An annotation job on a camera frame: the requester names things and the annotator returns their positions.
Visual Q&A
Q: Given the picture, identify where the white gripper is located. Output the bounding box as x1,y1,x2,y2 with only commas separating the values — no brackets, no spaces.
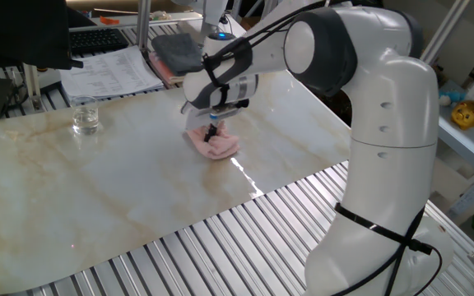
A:
179,99,250,144

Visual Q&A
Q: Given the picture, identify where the pink fluffy cleaning cloth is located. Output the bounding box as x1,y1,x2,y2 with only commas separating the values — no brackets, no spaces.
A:
186,120,241,160

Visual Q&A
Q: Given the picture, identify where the marble pattern tabletop sheet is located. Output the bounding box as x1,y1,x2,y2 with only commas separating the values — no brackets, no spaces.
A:
0,69,353,295

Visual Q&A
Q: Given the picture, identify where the pink notebook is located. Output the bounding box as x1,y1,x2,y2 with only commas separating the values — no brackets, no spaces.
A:
148,51,187,87

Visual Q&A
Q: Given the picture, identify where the gray folded towel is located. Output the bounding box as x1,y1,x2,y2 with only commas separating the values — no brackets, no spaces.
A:
151,32,204,77

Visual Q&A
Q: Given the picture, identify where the printed paper stack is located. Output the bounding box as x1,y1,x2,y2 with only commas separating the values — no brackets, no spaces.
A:
58,44,165,99

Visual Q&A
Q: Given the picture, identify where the glass of water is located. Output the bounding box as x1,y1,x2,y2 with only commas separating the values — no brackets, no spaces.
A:
70,95,100,136

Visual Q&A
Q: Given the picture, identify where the black keyboard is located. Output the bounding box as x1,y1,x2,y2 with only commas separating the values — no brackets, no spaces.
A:
68,27,130,57

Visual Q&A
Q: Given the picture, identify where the black monitor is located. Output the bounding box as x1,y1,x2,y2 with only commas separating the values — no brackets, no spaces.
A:
0,0,85,71

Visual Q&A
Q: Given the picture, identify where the blue plush toy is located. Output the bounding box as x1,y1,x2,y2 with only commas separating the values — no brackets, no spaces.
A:
439,89,467,107

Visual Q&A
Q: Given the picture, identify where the yellow pig toy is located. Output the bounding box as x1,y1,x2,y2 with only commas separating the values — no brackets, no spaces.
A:
450,99,474,132

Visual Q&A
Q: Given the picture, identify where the aluminium frame post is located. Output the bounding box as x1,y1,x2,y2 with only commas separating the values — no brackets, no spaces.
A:
136,0,152,53
420,0,471,65

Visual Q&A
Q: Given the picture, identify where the black camera cable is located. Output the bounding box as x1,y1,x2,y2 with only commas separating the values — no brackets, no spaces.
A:
202,0,444,296

